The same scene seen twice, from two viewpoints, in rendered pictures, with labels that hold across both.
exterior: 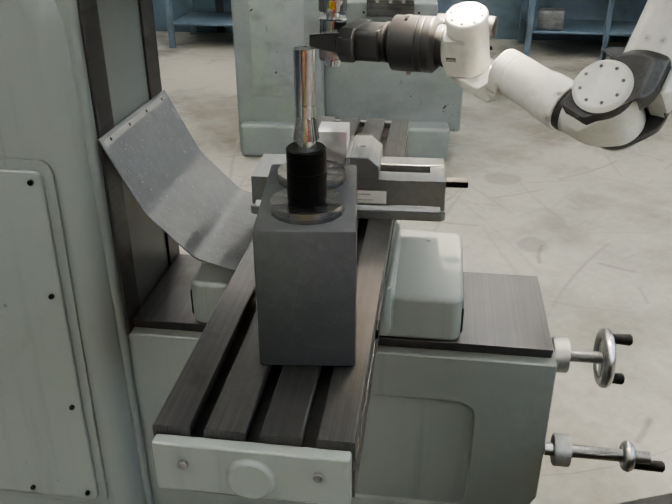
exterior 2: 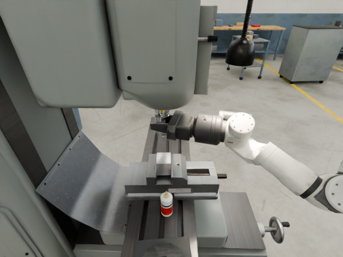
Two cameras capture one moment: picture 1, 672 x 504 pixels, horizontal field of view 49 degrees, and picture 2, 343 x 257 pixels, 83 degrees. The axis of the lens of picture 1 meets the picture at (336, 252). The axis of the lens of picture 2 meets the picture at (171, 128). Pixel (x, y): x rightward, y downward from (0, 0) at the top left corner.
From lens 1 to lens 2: 0.76 m
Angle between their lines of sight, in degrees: 9
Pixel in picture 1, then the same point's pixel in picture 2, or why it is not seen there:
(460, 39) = (239, 136)
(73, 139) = (18, 195)
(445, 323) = (219, 243)
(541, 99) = (295, 184)
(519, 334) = (248, 237)
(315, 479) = not seen: outside the picture
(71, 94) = (10, 175)
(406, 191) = (200, 187)
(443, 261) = (213, 203)
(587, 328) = (239, 162)
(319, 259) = not seen: outside the picture
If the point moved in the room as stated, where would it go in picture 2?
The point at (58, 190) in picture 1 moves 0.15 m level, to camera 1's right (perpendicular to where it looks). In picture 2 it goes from (17, 216) to (68, 211)
